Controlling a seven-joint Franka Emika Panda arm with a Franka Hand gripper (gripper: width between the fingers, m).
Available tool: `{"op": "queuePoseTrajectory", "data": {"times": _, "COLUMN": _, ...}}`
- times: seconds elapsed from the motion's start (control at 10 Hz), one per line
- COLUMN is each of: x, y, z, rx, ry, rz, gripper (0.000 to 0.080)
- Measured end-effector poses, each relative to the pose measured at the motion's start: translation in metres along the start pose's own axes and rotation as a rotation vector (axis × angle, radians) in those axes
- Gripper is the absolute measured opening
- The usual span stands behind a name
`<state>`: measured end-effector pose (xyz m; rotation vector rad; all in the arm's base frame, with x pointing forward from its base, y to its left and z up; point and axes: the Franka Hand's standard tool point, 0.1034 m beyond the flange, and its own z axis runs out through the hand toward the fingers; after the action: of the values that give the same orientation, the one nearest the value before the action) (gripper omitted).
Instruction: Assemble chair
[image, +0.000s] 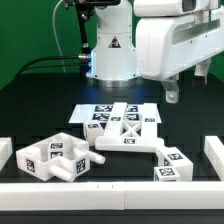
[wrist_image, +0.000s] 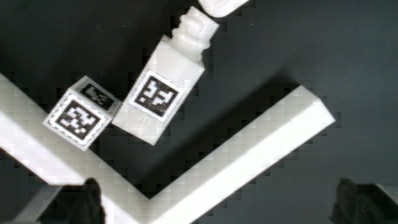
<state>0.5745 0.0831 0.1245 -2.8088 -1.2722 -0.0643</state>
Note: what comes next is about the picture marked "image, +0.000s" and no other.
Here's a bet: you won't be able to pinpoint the white chair back frame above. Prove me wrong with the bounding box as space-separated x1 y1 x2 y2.
95 103 164 153

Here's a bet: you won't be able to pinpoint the black cables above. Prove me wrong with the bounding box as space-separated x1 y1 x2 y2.
14 54 92 78

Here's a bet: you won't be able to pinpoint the white tag base sheet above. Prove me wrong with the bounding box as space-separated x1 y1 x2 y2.
68 103 163 125

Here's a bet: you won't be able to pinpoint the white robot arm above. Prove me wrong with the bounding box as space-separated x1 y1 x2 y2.
87 0 224 103

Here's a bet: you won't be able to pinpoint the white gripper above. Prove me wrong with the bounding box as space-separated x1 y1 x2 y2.
136 7 224 103

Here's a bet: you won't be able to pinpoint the white chair seat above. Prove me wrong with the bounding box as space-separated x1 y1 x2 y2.
16 133 105 182

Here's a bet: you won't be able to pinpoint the white wall block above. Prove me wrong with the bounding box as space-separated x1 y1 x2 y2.
204 136 224 182
0 137 13 171

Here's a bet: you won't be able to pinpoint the white right wall block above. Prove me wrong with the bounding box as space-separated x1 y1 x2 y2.
204 136 224 182

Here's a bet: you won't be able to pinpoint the white left wall block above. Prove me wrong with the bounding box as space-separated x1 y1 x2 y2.
0 137 13 171

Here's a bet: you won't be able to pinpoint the grey thin cable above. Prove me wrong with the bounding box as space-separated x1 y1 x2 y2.
52 0 67 74

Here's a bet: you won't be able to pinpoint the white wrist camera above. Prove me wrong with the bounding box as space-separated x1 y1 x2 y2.
182 0 210 12

